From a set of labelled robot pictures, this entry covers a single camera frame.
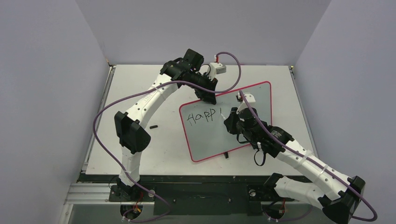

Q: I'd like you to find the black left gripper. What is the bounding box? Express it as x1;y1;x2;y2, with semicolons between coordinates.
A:
187;71;218;105

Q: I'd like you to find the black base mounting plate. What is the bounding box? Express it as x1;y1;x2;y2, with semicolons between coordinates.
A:
108;175;283;216

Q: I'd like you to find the pink-framed whiteboard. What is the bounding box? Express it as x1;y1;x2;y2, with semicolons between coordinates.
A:
179;81;272;162

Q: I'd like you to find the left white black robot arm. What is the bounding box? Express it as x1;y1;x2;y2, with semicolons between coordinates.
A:
113;49;218;201

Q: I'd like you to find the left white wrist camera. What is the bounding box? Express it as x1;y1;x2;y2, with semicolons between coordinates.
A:
207;62;226;80

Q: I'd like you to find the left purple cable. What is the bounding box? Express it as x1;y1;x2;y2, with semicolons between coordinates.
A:
92;52;242;223

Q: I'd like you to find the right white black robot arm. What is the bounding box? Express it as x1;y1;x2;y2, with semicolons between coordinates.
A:
224;107;366;224

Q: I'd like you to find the aluminium table frame rail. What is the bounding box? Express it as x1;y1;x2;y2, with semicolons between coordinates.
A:
63;182;344;205

